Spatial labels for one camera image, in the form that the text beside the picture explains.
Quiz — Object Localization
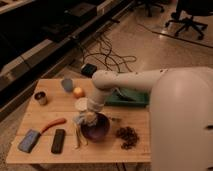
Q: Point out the wooden table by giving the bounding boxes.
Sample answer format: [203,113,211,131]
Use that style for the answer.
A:
[6,79,151,164]

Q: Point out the black remote control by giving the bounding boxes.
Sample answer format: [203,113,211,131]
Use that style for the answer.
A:
[51,129,65,154]

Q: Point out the black office chair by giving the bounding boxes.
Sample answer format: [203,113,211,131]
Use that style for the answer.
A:
[165,0,213,40]
[130,0,164,17]

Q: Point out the orange fruit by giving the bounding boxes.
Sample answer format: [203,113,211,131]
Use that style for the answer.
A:
[73,87,85,98]

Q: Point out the dark dried fruit pile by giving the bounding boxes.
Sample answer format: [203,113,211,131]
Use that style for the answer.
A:
[116,127,139,150]

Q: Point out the green plastic tray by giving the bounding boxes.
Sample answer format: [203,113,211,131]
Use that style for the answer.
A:
[105,88,149,107]

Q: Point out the yellow banana peel strip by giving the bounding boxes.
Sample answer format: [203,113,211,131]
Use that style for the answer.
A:
[73,123,88,149]

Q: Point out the white plastic cup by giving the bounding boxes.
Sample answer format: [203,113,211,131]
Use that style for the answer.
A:
[75,97,87,112]

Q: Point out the black power box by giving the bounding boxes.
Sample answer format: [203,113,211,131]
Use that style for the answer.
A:
[81,63,97,78]

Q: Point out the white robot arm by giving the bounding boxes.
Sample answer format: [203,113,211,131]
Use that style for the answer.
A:
[87,67,213,171]

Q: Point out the blue sponge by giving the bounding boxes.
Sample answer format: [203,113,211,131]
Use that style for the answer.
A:
[18,129,41,153]

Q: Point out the blue cup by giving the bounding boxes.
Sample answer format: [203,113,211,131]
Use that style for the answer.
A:
[61,78,73,92]

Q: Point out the purple bowl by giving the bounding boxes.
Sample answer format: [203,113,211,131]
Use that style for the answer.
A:
[80,113,110,142]

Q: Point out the black floor cables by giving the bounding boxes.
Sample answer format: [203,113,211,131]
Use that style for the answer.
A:
[69,33,138,74]

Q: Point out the metal can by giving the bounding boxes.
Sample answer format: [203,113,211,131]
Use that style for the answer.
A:
[34,91,47,105]

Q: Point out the light blue towel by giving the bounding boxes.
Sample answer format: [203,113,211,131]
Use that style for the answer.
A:
[73,113,86,125]

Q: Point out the orange carrot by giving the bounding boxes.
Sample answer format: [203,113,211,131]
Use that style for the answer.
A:
[40,118,67,134]

